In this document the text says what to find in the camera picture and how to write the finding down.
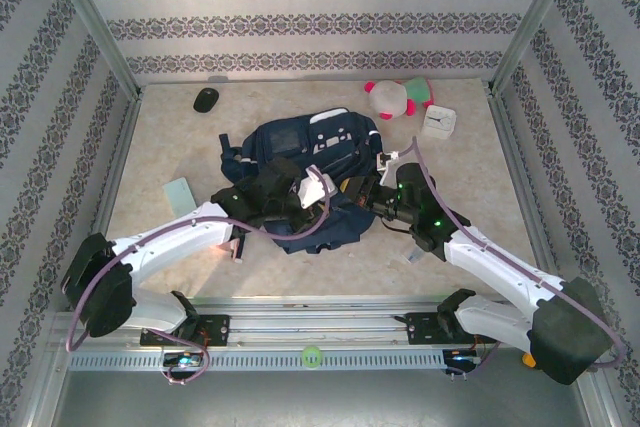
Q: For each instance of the white pink green plush toy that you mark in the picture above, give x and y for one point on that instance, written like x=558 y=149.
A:
x=392 y=99

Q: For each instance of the green tape roll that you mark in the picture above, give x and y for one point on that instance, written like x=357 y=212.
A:
x=304 y=357

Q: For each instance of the light green card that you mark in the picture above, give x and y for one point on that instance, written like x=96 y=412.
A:
x=179 y=197

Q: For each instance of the yellow black utility knife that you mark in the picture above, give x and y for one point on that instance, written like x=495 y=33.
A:
x=527 y=361

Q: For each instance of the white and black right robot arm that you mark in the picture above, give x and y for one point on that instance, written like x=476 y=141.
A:
x=500 y=267

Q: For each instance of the white square alarm clock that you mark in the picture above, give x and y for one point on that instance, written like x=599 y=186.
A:
x=439 y=120

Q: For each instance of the small electronics board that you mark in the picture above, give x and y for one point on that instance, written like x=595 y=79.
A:
x=182 y=360
x=462 y=358

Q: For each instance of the small pink box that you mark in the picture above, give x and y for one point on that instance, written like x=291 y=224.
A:
x=232 y=249

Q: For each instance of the black computer mouse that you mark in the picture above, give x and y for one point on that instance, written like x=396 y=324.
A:
x=206 y=100

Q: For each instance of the navy blue backpack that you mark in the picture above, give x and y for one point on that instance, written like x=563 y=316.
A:
x=340 y=227

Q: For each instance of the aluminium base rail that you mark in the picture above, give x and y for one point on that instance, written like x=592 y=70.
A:
x=320 y=327

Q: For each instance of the aluminium side rail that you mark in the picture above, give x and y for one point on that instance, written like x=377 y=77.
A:
x=520 y=187
x=111 y=187

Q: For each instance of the aluminium frame post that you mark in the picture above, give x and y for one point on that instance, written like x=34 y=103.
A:
x=94 y=22
x=537 y=22

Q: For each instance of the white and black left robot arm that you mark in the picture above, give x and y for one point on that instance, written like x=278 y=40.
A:
x=170 y=242

